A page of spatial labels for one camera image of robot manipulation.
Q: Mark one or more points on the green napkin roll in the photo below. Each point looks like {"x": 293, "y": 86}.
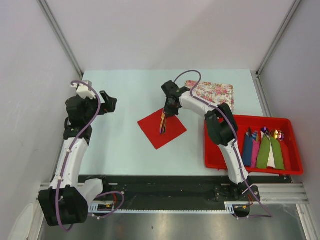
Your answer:
{"x": 277, "y": 154}
{"x": 263, "y": 154}

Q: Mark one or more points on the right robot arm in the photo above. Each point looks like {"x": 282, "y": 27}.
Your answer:
{"x": 221, "y": 129}

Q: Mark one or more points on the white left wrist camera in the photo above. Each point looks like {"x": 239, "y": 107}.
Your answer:
{"x": 84, "y": 89}

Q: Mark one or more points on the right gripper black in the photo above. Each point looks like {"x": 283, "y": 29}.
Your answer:
{"x": 169, "y": 112}

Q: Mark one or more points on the red paper napkin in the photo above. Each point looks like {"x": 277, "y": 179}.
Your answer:
{"x": 150, "y": 127}

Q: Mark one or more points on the pink napkin roll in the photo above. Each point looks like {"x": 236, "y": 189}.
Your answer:
{"x": 255, "y": 148}

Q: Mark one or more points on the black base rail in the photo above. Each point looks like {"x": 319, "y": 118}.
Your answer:
{"x": 178, "y": 193}

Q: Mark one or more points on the blue napkin roll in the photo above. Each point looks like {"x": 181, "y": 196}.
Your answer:
{"x": 247, "y": 148}

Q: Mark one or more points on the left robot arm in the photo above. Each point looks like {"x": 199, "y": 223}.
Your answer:
{"x": 64, "y": 203}

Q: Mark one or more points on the floral cloth mat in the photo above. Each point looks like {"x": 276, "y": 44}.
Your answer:
{"x": 216, "y": 93}

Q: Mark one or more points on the iridescent spoon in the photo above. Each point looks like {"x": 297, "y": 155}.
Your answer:
{"x": 278, "y": 134}

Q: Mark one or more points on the white napkin roll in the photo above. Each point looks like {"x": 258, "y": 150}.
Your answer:
{"x": 271, "y": 158}

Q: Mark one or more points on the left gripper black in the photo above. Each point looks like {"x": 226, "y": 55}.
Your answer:
{"x": 109, "y": 105}

